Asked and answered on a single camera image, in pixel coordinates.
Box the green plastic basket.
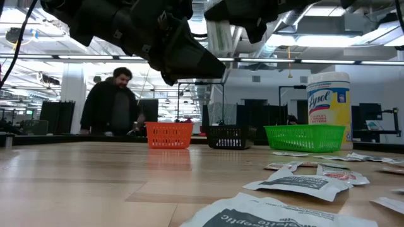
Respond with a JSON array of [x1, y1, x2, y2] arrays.
[[264, 124, 347, 153]]

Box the white antiseptic towelette packet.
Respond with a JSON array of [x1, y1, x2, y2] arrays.
[[242, 166, 354, 202], [346, 152, 388, 163], [179, 192, 379, 227]]

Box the black cabinets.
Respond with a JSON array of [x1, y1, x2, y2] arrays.
[[39, 100, 76, 136]]

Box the black partition panels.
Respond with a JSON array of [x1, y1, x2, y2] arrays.
[[236, 99, 288, 127]]

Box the orange plastic basket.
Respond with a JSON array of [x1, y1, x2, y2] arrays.
[[145, 122, 194, 149]]

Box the white pillar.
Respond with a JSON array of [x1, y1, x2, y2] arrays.
[[61, 62, 86, 136]]

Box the plain white packet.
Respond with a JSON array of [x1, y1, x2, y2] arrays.
[[370, 197, 404, 216]]

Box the black plastic basket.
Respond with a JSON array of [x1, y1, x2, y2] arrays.
[[206, 125, 257, 150]]

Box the black monitor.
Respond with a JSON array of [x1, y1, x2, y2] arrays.
[[359, 103, 383, 121], [138, 98, 159, 124]]

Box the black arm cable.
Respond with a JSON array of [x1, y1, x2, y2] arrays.
[[394, 0, 404, 51], [0, 0, 38, 90]]

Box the yellow Lysol wipes canister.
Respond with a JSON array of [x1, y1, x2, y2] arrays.
[[306, 71, 354, 151]]

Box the black ceiling dome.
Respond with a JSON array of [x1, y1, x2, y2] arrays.
[[4, 27, 23, 44]]

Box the black desk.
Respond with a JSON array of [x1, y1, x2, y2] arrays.
[[352, 129, 402, 143]]

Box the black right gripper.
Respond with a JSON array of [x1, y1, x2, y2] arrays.
[[205, 0, 319, 44]]

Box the ceiling light strip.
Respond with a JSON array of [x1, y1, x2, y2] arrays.
[[301, 59, 356, 65], [361, 61, 404, 66]]

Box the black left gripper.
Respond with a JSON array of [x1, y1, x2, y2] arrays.
[[107, 18, 227, 86]]

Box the standing person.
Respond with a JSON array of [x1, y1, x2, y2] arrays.
[[80, 66, 146, 137]]

